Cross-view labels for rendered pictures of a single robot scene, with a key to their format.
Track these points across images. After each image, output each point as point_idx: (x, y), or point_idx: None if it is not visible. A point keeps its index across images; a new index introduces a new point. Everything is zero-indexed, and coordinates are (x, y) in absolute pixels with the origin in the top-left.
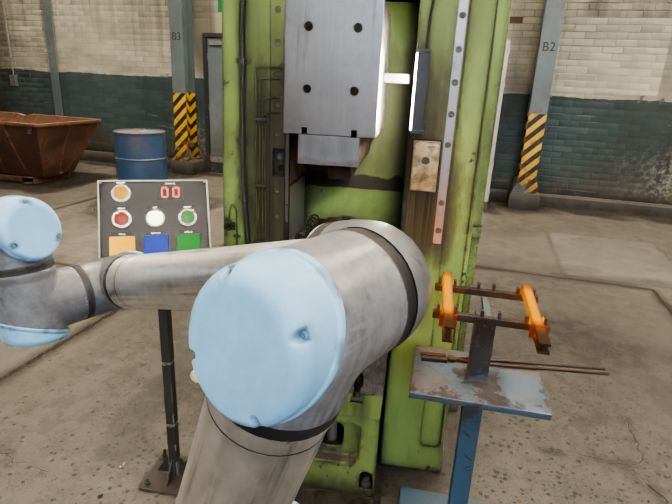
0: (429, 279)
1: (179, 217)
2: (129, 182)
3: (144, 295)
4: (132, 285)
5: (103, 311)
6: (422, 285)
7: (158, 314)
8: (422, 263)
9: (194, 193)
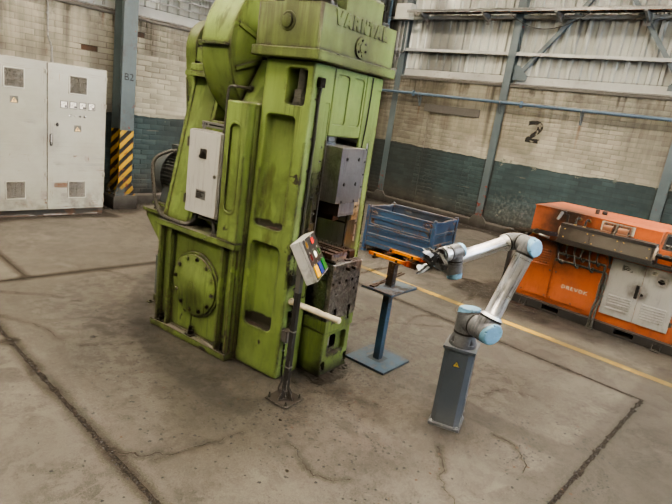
0: None
1: (317, 251)
2: (305, 239)
3: (467, 259)
4: (464, 258)
5: None
6: None
7: (297, 305)
8: None
9: (314, 238)
